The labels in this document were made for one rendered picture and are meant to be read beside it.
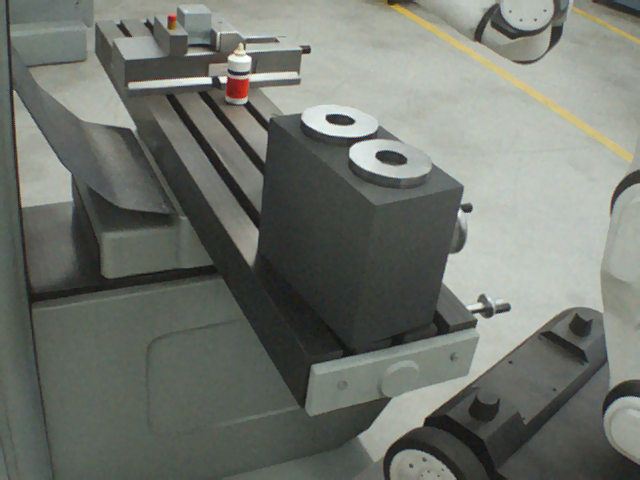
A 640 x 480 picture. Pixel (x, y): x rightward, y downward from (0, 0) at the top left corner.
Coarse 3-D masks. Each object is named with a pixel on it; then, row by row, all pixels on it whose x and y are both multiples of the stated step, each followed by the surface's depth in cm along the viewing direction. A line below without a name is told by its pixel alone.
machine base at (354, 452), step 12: (348, 444) 176; (360, 444) 176; (312, 456) 172; (324, 456) 172; (336, 456) 172; (348, 456) 173; (360, 456) 173; (372, 456) 174; (264, 468) 167; (276, 468) 167; (288, 468) 168; (300, 468) 168; (312, 468) 169; (324, 468) 169; (336, 468) 169; (348, 468) 170; (360, 468) 170
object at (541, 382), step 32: (576, 320) 151; (512, 352) 148; (544, 352) 149; (576, 352) 148; (480, 384) 139; (512, 384) 140; (544, 384) 141; (576, 384) 143; (448, 416) 128; (480, 416) 128; (512, 416) 130; (544, 416) 135; (576, 416) 137; (480, 448) 126; (512, 448) 128; (544, 448) 130; (576, 448) 131; (608, 448) 131
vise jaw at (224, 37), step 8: (216, 16) 150; (216, 24) 146; (224, 24) 146; (216, 32) 142; (224, 32) 142; (232, 32) 143; (216, 40) 143; (224, 40) 143; (232, 40) 144; (240, 40) 144; (216, 48) 143; (224, 48) 144; (232, 48) 145
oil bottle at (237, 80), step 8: (240, 48) 138; (232, 56) 139; (240, 56) 138; (232, 64) 138; (240, 64) 138; (248, 64) 139; (232, 72) 139; (240, 72) 139; (248, 72) 140; (232, 80) 140; (240, 80) 140; (248, 80) 141; (232, 88) 140; (240, 88) 140; (232, 96) 141; (240, 96) 141; (232, 104) 142
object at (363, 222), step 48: (288, 144) 91; (336, 144) 89; (384, 144) 88; (288, 192) 93; (336, 192) 84; (384, 192) 81; (432, 192) 83; (288, 240) 96; (336, 240) 86; (384, 240) 82; (432, 240) 86; (336, 288) 88; (384, 288) 86; (432, 288) 91; (384, 336) 91
